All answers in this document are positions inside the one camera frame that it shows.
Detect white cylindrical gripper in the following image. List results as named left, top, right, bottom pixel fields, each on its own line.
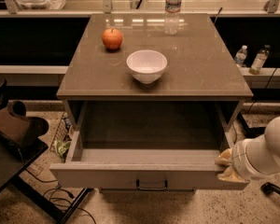
left=216, top=136, right=265, bottom=183

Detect grey top drawer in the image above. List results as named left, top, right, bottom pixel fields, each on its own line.
left=50, top=101, right=245, bottom=191

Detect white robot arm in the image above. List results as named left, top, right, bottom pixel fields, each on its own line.
left=216, top=117, right=280, bottom=183

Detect grey drawer cabinet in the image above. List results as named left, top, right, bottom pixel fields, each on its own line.
left=55, top=12, right=254, bottom=194

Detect black table leg base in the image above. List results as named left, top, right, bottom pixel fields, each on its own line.
left=237, top=113, right=265, bottom=138

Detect black caster leg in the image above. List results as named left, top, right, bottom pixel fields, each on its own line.
left=260, top=182, right=280, bottom=195

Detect clear bottle yellowish liquid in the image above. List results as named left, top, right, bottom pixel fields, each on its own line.
left=249, top=45, right=271, bottom=75

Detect small water bottle blue label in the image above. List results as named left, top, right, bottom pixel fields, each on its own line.
left=234, top=45, right=247, bottom=67

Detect white bowl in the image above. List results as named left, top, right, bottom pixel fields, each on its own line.
left=126, top=49, right=167, bottom=84

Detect green snack bag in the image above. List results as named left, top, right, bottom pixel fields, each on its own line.
left=54, top=140, right=71, bottom=161

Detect red apple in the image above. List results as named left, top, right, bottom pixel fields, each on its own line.
left=102, top=28, right=123, bottom=50

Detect clear water bottle on cabinet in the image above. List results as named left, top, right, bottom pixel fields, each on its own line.
left=164, top=0, right=182, bottom=35

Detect black desk with leg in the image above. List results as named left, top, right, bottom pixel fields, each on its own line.
left=0, top=139, right=91, bottom=224

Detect wire basket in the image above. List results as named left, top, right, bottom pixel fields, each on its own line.
left=49, top=112, right=71, bottom=152

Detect black floor cable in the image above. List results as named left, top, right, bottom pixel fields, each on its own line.
left=24, top=167, right=97, bottom=224

